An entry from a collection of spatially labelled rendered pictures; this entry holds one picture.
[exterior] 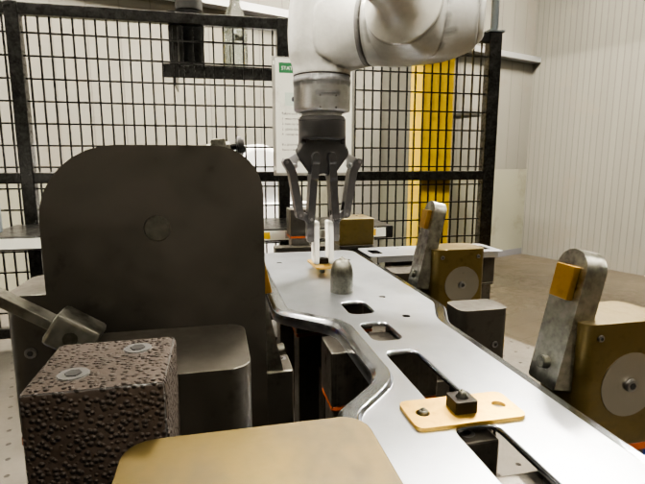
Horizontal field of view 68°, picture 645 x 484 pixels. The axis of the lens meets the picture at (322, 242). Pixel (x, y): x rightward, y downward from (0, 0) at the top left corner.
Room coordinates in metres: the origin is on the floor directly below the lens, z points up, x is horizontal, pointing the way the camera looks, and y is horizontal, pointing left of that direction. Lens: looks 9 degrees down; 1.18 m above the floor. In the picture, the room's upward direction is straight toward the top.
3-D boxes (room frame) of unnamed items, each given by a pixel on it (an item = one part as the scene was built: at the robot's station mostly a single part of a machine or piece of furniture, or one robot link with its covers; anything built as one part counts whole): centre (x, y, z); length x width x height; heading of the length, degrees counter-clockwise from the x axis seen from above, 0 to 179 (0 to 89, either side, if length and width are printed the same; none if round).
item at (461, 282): (0.77, -0.23, 0.87); 0.12 x 0.07 x 0.35; 103
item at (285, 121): (1.34, 0.02, 1.30); 0.23 x 0.02 x 0.31; 103
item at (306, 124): (0.78, 0.00, 1.21); 0.08 x 0.07 x 0.09; 103
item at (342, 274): (0.66, -0.03, 1.02); 0.03 x 0.03 x 0.07
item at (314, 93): (0.78, 0.00, 1.28); 0.09 x 0.09 x 0.06
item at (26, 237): (1.16, 0.29, 1.01); 0.90 x 0.22 x 0.03; 103
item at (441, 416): (0.32, -0.10, 1.01); 0.08 x 0.04 x 0.01; 102
